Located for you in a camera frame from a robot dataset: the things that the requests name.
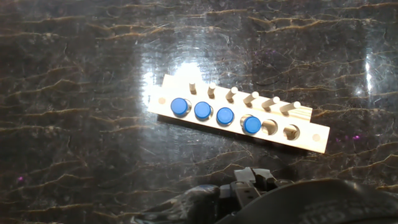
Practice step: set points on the dark marble pattern mat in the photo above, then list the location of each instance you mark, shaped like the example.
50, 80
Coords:
77, 109

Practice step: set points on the wooden test tube rack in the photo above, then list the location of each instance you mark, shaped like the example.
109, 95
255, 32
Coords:
242, 115

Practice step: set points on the blue capped glass test tube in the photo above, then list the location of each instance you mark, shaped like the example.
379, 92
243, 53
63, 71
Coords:
225, 115
252, 124
202, 110
179, 106

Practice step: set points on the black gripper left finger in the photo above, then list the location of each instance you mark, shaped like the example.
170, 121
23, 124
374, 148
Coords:
245, 188

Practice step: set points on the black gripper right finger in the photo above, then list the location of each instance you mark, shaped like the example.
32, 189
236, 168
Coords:
270, 179

